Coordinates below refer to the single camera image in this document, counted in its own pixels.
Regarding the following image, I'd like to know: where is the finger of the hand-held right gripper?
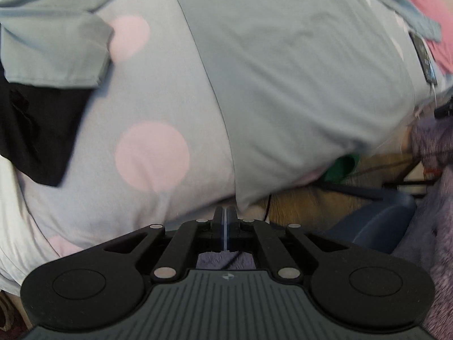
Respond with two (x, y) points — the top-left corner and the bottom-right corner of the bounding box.
(434, 97), (453, 120)

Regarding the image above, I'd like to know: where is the white mattress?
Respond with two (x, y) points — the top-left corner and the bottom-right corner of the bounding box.
(0, 156), (61, 296)

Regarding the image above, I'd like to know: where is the grey t-shirt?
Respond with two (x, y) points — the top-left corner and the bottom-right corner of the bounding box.
(0, 0), (443, 213)

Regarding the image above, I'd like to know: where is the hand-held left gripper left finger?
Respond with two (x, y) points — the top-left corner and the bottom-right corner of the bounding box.
(102, 205), (226, 284)

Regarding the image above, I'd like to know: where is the green slipper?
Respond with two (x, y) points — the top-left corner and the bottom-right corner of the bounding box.
(324, 154), (360, 183)

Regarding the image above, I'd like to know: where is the grey pink-dotted bedsheet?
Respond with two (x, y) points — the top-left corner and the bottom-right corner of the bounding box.
(21, 0), (453, 259)

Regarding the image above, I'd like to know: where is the black garment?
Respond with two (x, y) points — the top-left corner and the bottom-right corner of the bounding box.
(0, 76), (94, 188)

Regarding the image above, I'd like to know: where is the black smartphone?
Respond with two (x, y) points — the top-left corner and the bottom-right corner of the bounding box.
(409, 30), (439, 86)

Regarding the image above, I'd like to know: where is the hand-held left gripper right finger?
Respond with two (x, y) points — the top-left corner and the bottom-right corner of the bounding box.
(225, 205), (349, 284)

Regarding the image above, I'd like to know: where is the person's right forearm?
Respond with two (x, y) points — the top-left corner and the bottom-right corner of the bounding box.
(411, 117), (453, 171)

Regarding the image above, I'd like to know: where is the navy blue chair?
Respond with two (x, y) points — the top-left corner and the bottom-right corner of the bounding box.
(319, 180), (418, 256)

